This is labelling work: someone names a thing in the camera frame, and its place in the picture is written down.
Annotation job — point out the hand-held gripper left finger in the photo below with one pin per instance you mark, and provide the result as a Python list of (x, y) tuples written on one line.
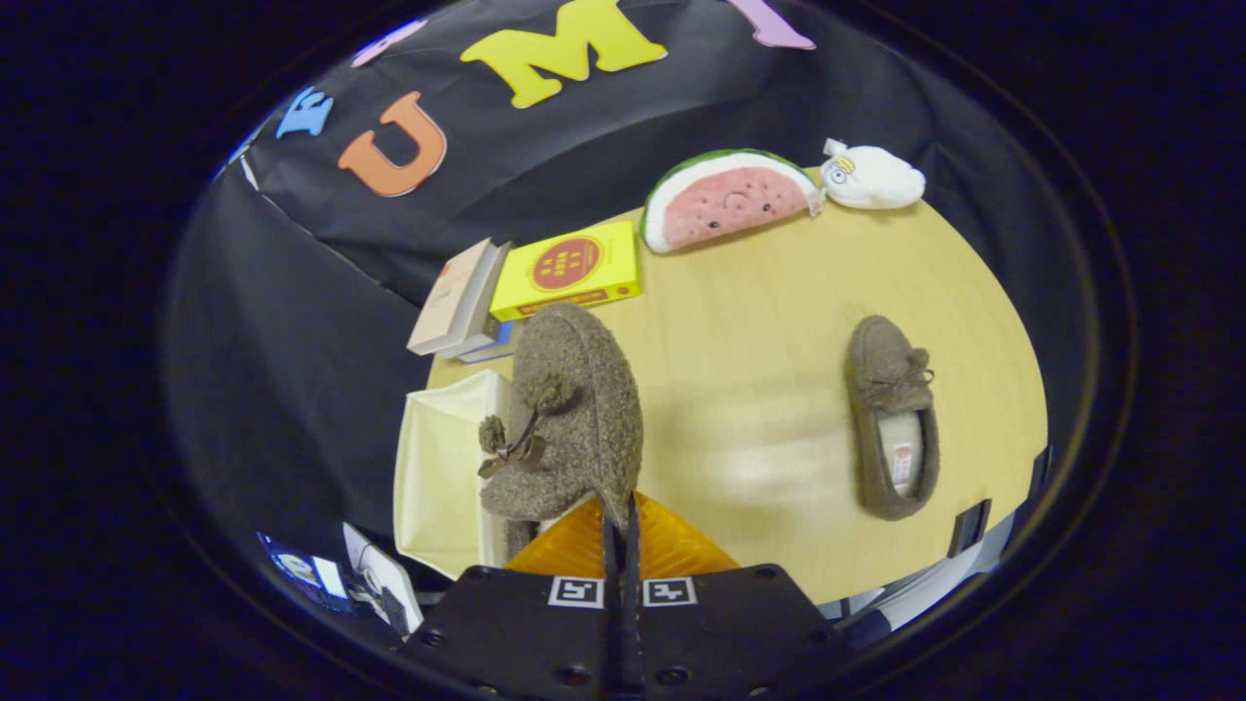
[(526, 633)]

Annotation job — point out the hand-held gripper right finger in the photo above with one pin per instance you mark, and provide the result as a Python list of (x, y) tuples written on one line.
[(730, 633)]

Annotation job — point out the beige fabric storage box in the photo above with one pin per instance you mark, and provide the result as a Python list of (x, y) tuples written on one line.
[(438, 467)]

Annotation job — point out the brown fuzzy slipper shoe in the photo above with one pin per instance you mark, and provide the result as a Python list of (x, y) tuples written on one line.
[(584, 409), (886, 360)]

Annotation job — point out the blue screen device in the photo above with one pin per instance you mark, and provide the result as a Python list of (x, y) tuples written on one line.
[(297, 570)]

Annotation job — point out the blue cover book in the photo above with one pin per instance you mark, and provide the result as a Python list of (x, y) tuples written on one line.
[(496, 346)]

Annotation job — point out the grey cover book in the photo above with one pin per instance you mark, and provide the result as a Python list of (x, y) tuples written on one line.
[(485, 316)]

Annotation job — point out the black backdrop cloth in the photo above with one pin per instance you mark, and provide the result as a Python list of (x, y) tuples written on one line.
[(292, 370)]

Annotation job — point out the yellow book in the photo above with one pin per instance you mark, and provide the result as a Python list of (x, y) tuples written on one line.
[(569, 268)]

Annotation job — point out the watermelon slice plush toy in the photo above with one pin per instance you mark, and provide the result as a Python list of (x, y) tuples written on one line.
[(725, 200)]

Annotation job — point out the white plush toy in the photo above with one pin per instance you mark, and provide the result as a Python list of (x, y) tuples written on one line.
[(876, 177)]

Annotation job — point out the black table bracket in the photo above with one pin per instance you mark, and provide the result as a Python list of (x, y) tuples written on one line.
[(970, 528)]

